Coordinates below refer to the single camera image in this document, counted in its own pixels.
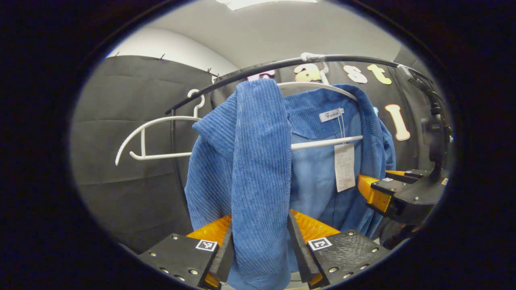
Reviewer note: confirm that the white plastic hanger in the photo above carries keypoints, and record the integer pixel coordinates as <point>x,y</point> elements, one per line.
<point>169,155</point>
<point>318,143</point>

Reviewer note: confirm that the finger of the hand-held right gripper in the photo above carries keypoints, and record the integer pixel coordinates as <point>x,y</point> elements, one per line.
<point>415,174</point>
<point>383,186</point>

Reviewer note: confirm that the black clothes rack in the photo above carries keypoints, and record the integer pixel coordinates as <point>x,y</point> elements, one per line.
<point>225,81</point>

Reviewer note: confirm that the black backdrop cloth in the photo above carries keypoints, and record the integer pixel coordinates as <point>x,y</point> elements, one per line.
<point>121,193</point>

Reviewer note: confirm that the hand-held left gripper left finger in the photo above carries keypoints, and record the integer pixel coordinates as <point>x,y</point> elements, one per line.
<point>225,262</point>

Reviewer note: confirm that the large ceiling light panel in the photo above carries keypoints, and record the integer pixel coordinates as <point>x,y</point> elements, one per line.
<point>250,4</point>

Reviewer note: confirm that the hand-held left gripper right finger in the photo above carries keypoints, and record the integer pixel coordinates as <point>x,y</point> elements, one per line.
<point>298,253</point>

